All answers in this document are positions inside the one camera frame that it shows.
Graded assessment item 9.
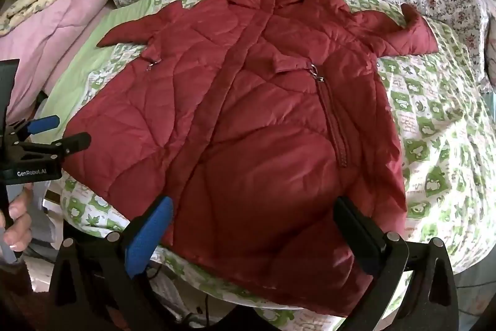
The pink quilt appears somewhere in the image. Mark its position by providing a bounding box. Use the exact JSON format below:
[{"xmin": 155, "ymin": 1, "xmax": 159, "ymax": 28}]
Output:
[{"xmin": 0, "ymin": 0, "xmax": 112, "ymax": 122}]

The green patterned bed sheet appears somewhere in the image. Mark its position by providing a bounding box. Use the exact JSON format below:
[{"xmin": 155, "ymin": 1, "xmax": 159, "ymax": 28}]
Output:
[{"xmin": 41, "ymin": 0, "xmax": 496, "ymax": 331}]

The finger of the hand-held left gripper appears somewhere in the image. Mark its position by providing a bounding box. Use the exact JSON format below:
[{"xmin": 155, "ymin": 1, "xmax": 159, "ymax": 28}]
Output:
[
  {"xmin": 15, "ymin": 132, "xmax": 92, "ymax": 165},
  {"xmin": 11, "ymin": 115, "xmax": 61, "ymax": 141}
]

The person's left hand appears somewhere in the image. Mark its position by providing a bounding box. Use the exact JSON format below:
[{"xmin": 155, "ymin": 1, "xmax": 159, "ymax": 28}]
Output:
[{"xmin": 0, "ymin": 181, "xmax": 35, "ymax": 259}]

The black cable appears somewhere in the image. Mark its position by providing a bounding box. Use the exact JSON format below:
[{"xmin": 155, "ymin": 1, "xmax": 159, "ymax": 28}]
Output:
[{"xmin": 182, "ymin": 294, "xmax": 212, "ymax": 331}]

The red quilted jacket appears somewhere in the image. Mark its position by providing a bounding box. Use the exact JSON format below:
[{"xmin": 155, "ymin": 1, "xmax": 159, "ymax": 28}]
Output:
[{"xmin": 62, "ymin": 0, "xmax": 440, "ymax": 318}]

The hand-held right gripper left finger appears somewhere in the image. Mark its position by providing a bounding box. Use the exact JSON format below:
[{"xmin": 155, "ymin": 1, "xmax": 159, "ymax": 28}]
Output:
[{"xmin": 48, "ymin": 195, "xmax": 175, "ymax": 331}]

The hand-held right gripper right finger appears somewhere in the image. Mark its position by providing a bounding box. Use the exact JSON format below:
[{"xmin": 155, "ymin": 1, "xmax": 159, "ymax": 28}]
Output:
[{"xmin": 333, "ymin": 196, "xmax": 460, "ymax": 331}]

